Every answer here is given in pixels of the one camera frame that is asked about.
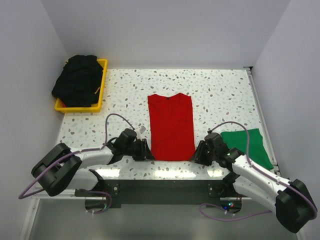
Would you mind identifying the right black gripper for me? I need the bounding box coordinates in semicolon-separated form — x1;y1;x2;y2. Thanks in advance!
189;140;218;167

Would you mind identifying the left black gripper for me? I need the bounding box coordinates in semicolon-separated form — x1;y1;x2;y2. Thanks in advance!
123;138;155;162

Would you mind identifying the red t-shirt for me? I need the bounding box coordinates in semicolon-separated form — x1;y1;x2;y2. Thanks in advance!
147;93;196;162

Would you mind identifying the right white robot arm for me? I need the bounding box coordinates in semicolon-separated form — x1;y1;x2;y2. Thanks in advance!
190;132;318;233

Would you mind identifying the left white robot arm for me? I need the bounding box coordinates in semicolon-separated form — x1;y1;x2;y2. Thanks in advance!
31;128;155;197

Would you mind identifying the folded green t-shirt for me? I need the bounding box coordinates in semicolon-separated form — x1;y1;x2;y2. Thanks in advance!
220;128;274;170

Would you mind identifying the yellow plastic tray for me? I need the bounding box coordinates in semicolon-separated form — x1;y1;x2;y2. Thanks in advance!
54;58;108;114

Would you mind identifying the black t-shirt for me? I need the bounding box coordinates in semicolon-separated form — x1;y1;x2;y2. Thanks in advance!
51;55;104;108

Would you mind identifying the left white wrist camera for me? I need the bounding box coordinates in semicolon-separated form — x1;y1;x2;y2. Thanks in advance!
134;125;146;138

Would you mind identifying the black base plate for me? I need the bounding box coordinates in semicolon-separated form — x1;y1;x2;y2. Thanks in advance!
75;179;242;213

